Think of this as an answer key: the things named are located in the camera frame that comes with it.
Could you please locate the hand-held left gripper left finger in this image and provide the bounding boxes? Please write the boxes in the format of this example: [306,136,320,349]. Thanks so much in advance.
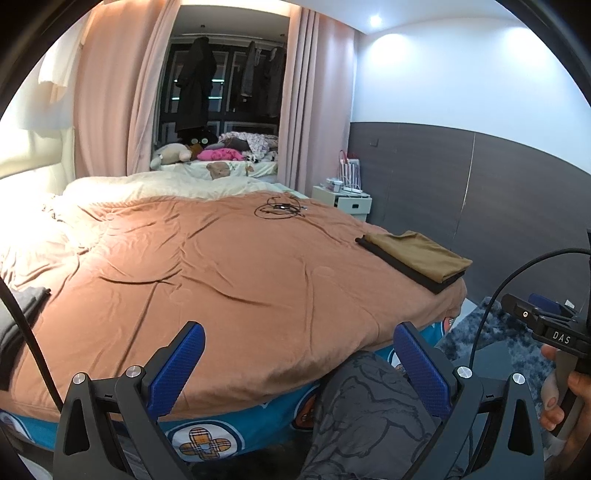
[53,320,206,480]

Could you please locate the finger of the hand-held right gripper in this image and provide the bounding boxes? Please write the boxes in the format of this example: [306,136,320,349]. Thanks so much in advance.
[529,293,575,319]

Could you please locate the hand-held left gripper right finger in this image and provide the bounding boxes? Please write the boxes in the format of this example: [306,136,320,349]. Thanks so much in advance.
[393,322,546,480]

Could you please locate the brown printed t-shirt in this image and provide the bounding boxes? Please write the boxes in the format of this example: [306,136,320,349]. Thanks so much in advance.
[362,232,474,284]

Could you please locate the grey folded clothes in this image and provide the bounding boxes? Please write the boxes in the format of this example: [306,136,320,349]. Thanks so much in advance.
[0,286,51,388]

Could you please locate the pile of floral clothes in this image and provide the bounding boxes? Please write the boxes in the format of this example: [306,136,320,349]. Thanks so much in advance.
[217,131,280,160]

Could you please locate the person's right hand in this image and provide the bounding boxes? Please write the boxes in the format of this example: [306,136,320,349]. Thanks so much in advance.
[539,344,591,462]

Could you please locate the person's left leg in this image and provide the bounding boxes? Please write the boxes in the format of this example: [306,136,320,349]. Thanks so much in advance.
[300,351,462,480]

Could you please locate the orange blanket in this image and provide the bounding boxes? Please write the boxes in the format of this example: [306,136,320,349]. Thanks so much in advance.
[0,194,467,421]

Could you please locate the black folded garment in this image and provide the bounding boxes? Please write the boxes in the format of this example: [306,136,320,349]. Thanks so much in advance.
[355,235,466,295]

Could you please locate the teal printed bed sheet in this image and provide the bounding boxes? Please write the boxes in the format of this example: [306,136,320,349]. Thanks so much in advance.
[0,314,462,462]

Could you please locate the white nightstand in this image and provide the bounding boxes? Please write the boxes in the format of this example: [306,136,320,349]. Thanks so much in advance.
[312,185,372,223]

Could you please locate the cream duvet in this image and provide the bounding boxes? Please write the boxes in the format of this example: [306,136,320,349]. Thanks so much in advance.
[44,171,310,217]

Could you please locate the striped gift bag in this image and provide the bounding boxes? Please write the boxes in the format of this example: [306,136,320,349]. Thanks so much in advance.
[338,150,362,185]

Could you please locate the cream plush toy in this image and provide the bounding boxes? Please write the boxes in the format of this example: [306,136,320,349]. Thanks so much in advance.
[150,142,192,169]

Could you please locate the white printed bedding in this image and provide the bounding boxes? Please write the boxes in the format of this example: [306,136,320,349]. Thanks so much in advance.
[161,159,280,178]

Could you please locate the pink cloth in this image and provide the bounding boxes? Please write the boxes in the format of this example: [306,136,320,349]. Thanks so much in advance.
[198,148,245,162]

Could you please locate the black plush with glowing eyes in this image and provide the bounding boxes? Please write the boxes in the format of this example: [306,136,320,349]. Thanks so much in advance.
[182,129,218,148]

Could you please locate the beige headboard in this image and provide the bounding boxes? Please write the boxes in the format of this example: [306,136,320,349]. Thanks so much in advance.
[0,124,77,222]

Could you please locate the dark window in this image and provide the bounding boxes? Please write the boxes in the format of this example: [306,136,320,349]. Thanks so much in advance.
[157,39,287,144]

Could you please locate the pink curtain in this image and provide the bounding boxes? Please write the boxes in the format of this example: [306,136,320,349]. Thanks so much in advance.
[74,0,178,176]
[277,7,356,195]

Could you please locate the black hanging coat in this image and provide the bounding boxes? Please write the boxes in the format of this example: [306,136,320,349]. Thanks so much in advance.
[177,36,218,132]

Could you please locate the dark hanging garment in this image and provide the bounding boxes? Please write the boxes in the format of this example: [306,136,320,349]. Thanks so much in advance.
[238,41,257,97]
[259,46,287,116]

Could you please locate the white hanging cloth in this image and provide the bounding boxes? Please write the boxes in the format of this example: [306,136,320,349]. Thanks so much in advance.
[37,28,79,97]

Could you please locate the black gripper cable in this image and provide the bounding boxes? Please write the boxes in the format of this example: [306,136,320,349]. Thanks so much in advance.
[468,248,591,370]
[0,279,63,411]

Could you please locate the tangled black cables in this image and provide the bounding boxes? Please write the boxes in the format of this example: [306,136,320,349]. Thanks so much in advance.
[254,196,309,220]

